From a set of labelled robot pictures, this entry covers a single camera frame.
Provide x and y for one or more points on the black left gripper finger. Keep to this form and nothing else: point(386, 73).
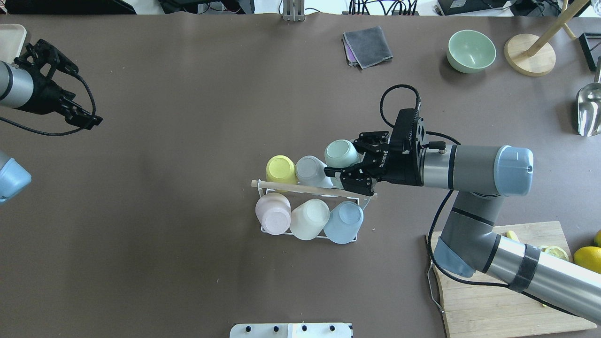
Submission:
point(76, 115)
point(44, 53)

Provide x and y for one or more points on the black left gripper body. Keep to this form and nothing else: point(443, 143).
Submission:
point(45, 96)

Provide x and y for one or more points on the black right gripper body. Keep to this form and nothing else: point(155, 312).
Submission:
point(400, 172)

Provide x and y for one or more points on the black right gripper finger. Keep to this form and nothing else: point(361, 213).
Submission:
point(353, 179)
point(372, 142)

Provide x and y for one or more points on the green cup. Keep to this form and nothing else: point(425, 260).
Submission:
point(341, 154)

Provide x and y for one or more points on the pink cup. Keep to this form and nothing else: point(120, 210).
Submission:
point(273, 210)

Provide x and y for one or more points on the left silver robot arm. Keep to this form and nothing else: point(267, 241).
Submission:
point(27, 84)

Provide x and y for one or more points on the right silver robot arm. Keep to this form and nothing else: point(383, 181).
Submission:
point(483, 177)

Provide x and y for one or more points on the light blue cup on rack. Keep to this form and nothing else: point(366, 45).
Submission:
point(344, 223)

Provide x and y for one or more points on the grey cup on rack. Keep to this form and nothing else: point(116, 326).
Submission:
point(310, 172)

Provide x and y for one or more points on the white cup on rack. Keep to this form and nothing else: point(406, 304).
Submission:
point(308, 219)

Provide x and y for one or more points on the yellow cup on rack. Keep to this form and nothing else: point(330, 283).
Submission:
point(281, 169)

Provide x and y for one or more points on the white plastic tray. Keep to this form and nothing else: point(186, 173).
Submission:
point(12, 37)

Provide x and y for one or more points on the grey folded cloth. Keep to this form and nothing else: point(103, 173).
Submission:
point(366, 48)

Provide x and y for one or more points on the green bowl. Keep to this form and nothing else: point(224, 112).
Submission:
point(470, 51)

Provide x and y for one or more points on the yellow plastic knife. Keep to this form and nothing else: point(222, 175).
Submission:
point(511, 235)

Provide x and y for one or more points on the wooden mug tree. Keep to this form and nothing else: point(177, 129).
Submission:
point(532, 55)

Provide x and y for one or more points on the lemon slice left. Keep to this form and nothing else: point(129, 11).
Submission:
point(555, 251)

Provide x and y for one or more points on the metal scoop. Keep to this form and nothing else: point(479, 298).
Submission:
point(589, 106)

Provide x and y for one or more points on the yellow lemon upper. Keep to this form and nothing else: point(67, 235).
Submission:
point(588, 257)

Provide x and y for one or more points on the yellow lemon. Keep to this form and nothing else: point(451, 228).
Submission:
point(588, 257)
point(597, 239)

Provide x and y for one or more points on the yellow lemon lower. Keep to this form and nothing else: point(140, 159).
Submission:
point(597, 239)

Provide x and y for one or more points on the black glass rack tray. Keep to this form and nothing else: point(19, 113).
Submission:
point(588, 43)

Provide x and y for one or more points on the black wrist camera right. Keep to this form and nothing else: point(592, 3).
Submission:
point(405, 131)

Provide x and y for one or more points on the white wire cup rack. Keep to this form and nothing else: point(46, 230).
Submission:
point(332, 197)

